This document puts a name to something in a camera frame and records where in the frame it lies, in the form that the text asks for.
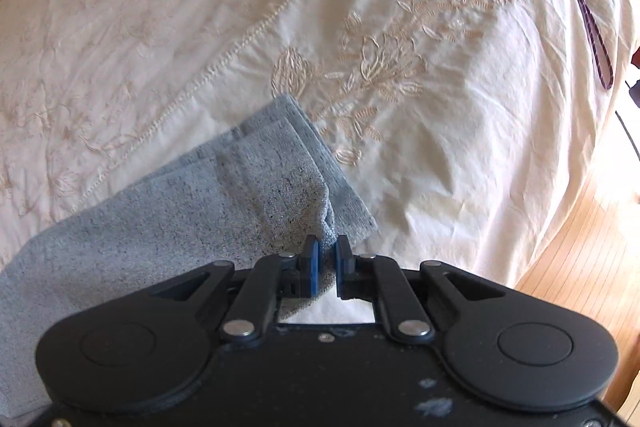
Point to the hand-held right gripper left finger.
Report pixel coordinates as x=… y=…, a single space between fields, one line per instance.
x=312 y=268

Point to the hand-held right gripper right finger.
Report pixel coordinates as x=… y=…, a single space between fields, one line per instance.
x=344 y=268

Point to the blue-grey speckled pants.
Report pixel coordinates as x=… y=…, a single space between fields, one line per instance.
x=150 y=227

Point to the cream embroidered bedspread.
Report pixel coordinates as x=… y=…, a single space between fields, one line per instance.
x=425 y=147

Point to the dark object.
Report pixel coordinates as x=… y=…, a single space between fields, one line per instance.
x=635 y=82

